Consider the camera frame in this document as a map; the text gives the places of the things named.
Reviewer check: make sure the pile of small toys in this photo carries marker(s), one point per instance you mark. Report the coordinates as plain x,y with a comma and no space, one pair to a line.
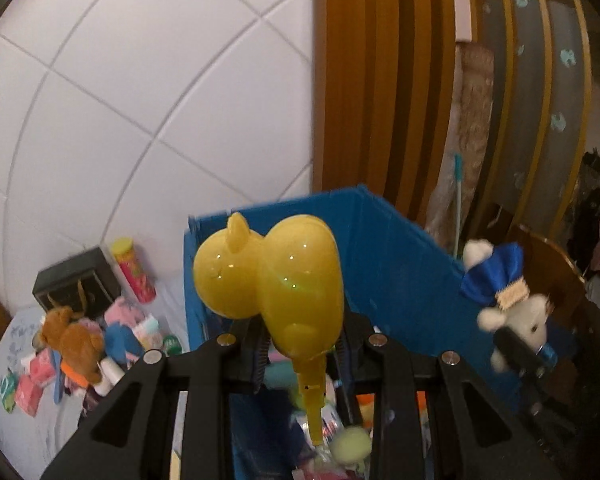
45,440

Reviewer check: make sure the white bottle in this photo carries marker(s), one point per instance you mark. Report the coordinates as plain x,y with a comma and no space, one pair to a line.
111,375

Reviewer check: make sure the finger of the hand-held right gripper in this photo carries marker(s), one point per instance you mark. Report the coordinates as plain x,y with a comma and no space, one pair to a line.
517,351

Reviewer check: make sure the white plush toy blue bow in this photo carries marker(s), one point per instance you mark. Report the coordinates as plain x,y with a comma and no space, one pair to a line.
530,320

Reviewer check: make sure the wooden chair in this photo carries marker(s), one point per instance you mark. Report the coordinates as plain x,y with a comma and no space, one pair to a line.
550,265

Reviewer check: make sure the orange toy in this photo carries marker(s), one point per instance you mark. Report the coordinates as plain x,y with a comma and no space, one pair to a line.
365,404

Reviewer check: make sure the brown teddy bear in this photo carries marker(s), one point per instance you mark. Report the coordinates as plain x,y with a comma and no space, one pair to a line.
72,340

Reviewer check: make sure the black box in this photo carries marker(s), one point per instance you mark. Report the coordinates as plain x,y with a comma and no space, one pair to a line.
75,275

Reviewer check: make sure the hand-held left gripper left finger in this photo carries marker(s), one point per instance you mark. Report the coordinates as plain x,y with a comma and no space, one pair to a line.
250,360

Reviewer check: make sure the red canister yellow lid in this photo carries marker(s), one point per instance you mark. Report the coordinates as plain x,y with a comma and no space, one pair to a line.
134,272

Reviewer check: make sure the teal soft item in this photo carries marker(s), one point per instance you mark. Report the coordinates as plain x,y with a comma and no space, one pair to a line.
280,376

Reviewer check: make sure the glass door duck stickers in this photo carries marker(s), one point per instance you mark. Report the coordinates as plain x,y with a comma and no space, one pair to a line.
535,85

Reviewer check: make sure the green packet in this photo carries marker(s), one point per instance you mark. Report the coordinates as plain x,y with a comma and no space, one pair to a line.
7,389

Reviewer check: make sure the pink plush toy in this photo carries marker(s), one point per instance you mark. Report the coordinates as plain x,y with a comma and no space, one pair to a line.
124,311

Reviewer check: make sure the blue cloth toy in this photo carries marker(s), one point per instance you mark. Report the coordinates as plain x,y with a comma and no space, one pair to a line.
122,345

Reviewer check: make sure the yellow bear-shaped plastic toy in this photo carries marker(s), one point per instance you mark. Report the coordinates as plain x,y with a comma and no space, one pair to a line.
290,280

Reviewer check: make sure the green round lid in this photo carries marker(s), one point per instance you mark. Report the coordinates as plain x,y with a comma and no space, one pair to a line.
173,345

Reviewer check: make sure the pale green plush ball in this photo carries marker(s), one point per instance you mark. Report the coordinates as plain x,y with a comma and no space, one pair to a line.
352,446

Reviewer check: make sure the red packet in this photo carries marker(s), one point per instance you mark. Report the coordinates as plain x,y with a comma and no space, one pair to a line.
41,367
27,399

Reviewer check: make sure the blue plastic storage container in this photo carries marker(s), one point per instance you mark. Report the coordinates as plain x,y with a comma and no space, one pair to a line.
395,260

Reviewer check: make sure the wooden door frame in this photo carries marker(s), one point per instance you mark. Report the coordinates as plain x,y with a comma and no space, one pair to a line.
375,75

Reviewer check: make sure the beige patterned curtain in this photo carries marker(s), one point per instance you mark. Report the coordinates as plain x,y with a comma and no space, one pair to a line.
472,125

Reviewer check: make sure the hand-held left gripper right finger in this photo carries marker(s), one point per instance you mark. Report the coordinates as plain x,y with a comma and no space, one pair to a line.
347,360

